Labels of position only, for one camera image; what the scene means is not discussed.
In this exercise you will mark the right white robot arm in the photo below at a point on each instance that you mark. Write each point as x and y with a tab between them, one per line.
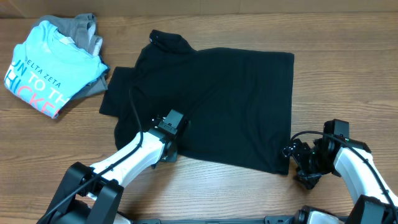
374	201

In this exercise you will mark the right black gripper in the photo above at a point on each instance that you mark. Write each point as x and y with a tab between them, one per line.
297	150

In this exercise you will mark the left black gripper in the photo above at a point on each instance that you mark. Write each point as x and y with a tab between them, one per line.
173	155

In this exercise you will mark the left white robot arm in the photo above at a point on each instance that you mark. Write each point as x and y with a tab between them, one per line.
92	194

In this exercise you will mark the black t-shirt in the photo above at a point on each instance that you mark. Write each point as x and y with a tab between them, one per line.
238	102

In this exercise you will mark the light blue printed t-shirt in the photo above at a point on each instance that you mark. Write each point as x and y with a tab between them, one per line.
48	69

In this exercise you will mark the grey folded t-shirt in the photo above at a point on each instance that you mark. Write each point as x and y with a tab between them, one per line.
82	30

